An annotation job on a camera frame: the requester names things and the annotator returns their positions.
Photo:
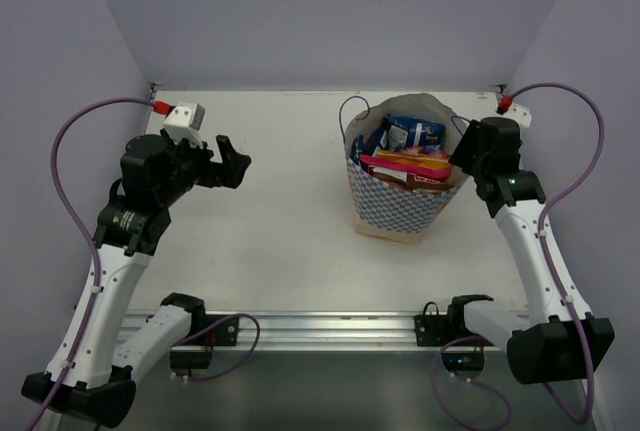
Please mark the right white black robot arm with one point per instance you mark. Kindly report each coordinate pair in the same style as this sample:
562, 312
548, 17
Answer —
560, 339

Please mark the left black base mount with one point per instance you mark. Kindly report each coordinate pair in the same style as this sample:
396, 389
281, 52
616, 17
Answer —
215, 331

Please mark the brown chocolate snack packet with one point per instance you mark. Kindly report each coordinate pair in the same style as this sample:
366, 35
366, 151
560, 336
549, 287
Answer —
424, 185

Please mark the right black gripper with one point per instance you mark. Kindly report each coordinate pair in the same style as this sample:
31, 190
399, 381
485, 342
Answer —
462, 154

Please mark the aluminium mounting rail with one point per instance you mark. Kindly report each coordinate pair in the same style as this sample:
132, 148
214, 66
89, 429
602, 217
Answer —
328, 331

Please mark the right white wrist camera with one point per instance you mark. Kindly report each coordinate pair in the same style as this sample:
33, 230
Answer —
508, 108

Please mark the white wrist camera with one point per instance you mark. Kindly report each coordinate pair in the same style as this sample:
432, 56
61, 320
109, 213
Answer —
508, 108
184, 122

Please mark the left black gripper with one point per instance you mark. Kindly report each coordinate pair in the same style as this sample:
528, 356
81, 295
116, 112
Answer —
220, 166

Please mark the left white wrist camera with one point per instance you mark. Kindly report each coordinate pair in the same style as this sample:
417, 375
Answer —
184, 122

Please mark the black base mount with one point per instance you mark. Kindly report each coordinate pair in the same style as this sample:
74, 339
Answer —
433, 329
215, 331

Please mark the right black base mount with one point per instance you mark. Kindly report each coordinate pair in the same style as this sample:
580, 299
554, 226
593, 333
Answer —
433, 329

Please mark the blue white snack packet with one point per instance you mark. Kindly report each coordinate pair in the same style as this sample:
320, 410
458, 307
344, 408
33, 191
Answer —
360, 146

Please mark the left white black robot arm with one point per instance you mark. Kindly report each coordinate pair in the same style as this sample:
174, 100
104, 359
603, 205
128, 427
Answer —
92, 377

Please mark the purple Fox's candy bag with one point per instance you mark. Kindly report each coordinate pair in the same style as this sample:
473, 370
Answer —
429, 150

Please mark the blue checkered paper bag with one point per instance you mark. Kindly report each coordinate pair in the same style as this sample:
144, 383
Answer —
383, 206

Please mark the orange snack packet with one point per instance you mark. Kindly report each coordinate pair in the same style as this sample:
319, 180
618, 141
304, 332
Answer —
433, 166

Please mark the blue Doritos chip bag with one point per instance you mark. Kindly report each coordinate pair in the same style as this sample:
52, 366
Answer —
406, 132

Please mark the pink snack packet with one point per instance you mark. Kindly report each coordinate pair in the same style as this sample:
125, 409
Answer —
374, 165

